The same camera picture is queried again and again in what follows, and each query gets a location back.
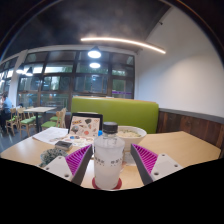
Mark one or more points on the white paper sheet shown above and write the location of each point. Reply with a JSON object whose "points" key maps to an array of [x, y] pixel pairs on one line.
{"points": [[48, 135]]}

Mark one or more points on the white sticker sheet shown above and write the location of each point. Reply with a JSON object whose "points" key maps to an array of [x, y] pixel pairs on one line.
{"points": [[80, 140]]}

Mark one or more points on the person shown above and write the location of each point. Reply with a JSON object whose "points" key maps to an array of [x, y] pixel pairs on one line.
{"points": [[6, 106]]}

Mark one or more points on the long linear ceiling light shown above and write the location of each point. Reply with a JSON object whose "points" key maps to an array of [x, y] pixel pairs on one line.
{"points": [[123, 41]]}

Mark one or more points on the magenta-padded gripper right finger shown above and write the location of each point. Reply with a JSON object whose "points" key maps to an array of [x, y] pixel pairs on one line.
{"points": [[160, 165]]}

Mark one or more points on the flat round red coaster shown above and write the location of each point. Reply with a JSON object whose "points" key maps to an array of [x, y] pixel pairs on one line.
{"points": [[118, 185]]}

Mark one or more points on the round pendant lamps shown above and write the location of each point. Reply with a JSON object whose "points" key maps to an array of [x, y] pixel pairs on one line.
{"points": [[94, 53]]}

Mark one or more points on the small blue-capped bottle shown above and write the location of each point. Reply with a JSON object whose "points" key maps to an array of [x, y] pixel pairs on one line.
{"points": [[100, 133]]}

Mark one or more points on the clear black-capped water bottle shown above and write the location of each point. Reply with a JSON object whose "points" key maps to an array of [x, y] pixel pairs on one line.
{"points": [[108, 156]]}

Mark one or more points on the wooden green-seated chairs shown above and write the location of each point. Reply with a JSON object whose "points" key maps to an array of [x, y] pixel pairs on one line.
{"points": [[28, 121]]}

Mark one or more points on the small dark case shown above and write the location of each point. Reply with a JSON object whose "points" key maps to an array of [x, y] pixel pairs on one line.
{"points": [[63, 145]]}

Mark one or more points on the sticker-covered laptop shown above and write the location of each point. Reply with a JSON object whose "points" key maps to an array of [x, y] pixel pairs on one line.
{"points": [[85, 126]]}

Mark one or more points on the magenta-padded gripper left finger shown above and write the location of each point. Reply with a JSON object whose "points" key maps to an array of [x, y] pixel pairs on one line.
{"points": [[63, 166]]}

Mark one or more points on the white bowl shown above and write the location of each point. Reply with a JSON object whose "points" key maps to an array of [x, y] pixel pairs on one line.
{"points": [[135, 138]]}

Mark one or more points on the speckled ceramic mug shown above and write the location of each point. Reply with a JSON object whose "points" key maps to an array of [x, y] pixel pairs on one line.
{"points": [[51, 155]]}

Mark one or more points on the light wooden dining table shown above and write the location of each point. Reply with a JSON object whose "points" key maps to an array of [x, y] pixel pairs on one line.
{"points": [[39, 109]]}

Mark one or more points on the green upholstered bench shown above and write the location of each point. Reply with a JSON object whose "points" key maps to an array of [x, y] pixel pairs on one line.
{"points": [[123, 110]]}

